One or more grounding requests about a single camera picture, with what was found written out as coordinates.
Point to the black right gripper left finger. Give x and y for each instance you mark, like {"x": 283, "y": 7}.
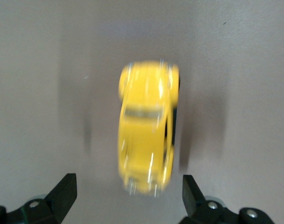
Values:
{"x": 55, "y": 203}

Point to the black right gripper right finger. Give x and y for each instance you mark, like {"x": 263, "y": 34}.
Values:
{"x": 198, "y": 207}

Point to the yellow beetle toy car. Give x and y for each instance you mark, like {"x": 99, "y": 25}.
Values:
{"x": 144, "y": 130}

